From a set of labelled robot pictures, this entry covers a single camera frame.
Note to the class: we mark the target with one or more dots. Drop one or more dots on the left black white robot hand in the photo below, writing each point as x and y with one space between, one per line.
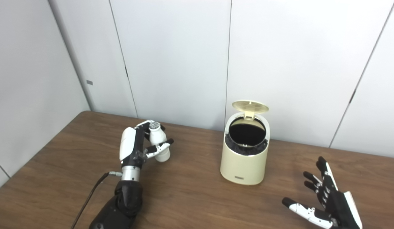
128 143

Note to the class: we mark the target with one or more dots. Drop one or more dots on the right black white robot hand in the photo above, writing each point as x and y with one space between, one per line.
338 203

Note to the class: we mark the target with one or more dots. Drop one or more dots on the small white plastic bottle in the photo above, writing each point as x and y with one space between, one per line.
160 136

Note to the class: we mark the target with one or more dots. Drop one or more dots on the cream-colored round bin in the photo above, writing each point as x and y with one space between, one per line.
243 165

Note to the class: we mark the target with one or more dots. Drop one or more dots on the cream round bin lid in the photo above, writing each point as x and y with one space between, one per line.
249 106

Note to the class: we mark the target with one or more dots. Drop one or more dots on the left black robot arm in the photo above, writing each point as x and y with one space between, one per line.
123 200

